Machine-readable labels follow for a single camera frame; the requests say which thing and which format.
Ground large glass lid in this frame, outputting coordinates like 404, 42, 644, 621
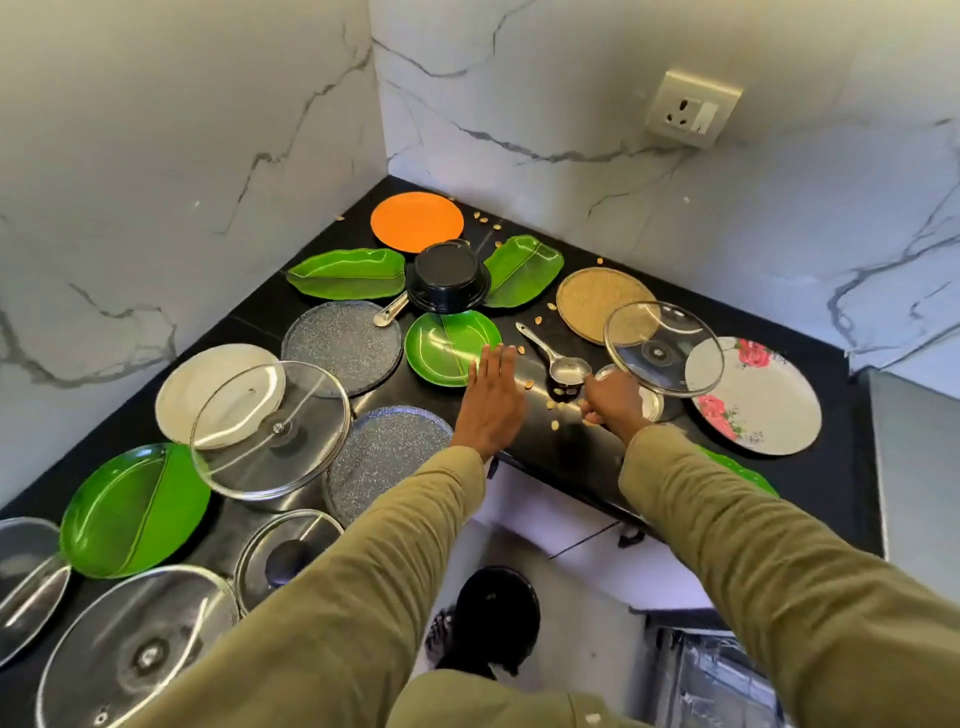
35, 564, 240, 728

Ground round green leaf plate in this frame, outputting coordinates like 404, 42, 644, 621
404, 309, 504, 389

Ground white floral plate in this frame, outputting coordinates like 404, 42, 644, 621
684, 336, 823, 457

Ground glass lid with steel knob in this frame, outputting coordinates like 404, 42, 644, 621
189, 360, 353, 502

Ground large green divided plate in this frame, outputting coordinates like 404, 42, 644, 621
59, 442, 213, 580

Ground white wall socket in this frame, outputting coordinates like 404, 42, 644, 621
644, 69, 744, 150

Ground person's right hand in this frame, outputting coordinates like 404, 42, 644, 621
580, 369, 652, 445

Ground person's right forearm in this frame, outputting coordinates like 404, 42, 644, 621
618, 424, 960, 728

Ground person's left hand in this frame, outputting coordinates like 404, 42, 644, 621
451, 345, 528, 462

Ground person's foot in sandal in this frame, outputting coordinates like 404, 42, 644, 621
424, 606, 459, 669

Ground small steel saucepan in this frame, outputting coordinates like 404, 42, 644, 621
515, 321, 594, 404

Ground orange round plate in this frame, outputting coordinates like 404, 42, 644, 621
370, 192, 465, 255

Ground scattered seeds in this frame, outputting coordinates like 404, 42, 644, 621
471, 211, 609, 434

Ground small glass lid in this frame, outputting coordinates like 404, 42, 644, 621
603, 300, 726, 399

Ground cream round plate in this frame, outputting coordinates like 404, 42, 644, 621
154, 343, 287, 451

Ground black bowl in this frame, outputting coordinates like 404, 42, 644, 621
405, 240, 493, 315

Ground steel spoon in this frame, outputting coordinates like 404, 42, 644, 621
372, 291, 411, 329

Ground person's leg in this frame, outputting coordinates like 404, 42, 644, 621
385, 669, 650, 728

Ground person's left forearm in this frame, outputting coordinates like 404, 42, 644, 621
123, 444, 489, 728

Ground steel dish rack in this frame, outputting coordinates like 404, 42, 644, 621
648, 622, 792, 728

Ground glass lid with black knob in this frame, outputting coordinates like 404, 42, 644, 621
233, 509, 345, 617

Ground long green leaf-shaped plate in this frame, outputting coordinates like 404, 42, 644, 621
285, 248, 408, 302

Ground brown round cork mat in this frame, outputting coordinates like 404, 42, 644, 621
555, 267, 662, 347

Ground grey speckled round plate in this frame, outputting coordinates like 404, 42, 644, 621
280, 300, 405, 398
323, 405, 456, 527

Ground black round stool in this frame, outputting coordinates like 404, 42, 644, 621
435, 565, 542, 681

